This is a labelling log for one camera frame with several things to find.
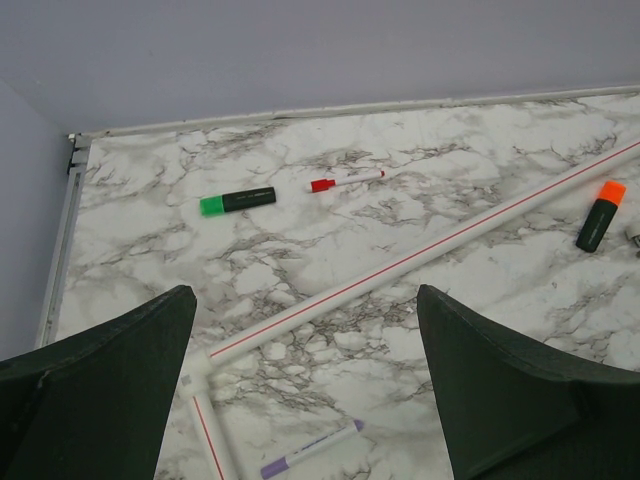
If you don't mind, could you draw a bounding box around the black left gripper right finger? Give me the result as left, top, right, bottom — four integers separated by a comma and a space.
417, 285, 639, 479

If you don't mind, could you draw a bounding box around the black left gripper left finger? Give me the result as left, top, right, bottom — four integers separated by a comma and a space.
1, 285, 197, 480

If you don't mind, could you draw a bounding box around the purple capped white pen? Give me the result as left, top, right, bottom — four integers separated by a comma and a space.
260, 419, 365, 479

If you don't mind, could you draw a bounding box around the green black marker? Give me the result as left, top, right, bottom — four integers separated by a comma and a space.
199, 187, 277, 217

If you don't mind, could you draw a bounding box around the black orange marker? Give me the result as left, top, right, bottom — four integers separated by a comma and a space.
575, 181, 627, 253

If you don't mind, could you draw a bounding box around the red capped white pen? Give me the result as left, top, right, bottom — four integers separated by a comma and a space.
309, 170, 385, 193

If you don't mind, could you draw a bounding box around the white PVC pipe frame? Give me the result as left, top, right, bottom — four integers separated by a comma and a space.
178, 139, 639, 479

